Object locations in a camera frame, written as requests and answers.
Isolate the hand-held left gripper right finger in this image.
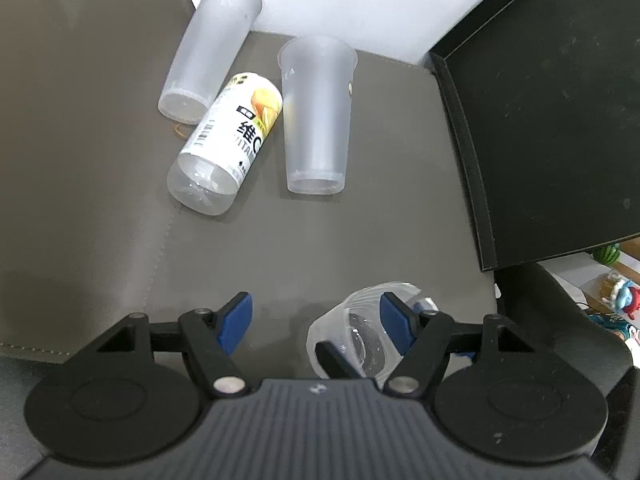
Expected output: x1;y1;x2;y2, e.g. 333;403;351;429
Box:
379;292;555;401

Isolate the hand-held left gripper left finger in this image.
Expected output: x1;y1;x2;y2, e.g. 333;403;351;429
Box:
75;291;254;401

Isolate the frosted plastic cup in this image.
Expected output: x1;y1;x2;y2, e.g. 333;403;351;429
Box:
277;35;359;195
157;0;264;126

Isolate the crumpled clear plastic bottle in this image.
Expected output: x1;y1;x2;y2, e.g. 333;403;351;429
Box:
306;281;476;382

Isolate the clear bottle with yellow-white label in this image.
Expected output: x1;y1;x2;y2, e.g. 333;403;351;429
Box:
166;72;284;217

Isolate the grey leather mat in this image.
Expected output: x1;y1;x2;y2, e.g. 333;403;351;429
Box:
0;0;502;367

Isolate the green watermelon toy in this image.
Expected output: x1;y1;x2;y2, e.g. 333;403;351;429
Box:
592;241;624;266

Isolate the colourful cartoon figurine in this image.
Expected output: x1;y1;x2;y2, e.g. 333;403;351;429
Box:
601;270;640;320

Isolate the black tray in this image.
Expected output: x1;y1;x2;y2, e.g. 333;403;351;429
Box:
427;0;640;274

